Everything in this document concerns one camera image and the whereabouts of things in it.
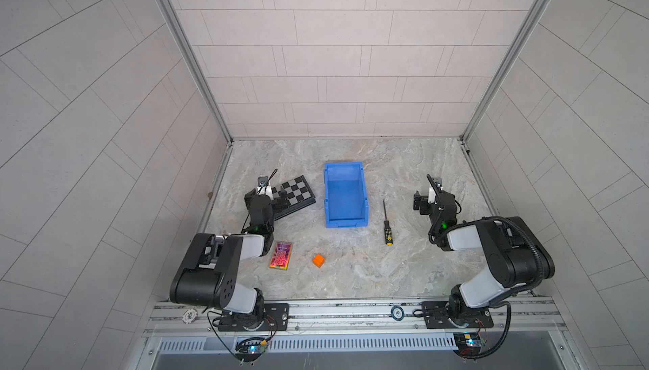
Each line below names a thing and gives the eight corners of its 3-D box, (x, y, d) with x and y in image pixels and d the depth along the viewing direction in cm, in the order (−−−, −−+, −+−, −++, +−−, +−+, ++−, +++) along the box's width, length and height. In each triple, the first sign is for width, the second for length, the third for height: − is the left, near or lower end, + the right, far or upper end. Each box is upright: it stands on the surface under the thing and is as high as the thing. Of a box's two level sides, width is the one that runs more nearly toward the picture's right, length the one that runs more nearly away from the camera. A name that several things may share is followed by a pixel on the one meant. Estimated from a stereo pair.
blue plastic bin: (323, 230, 90) (322, 224, 87) (325, 166, 109) (325, 159, 106) (369, 230, 90) (370, 225, 87) (363, 166, 109) (364, 160, 106)
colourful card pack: (269, 268, 82) (268, 266, 80) (276, 243, 87) (275, 240, 85) (287, 270, 81) (286, 268, 80) (293, 245, 87) (292, 242, 85)
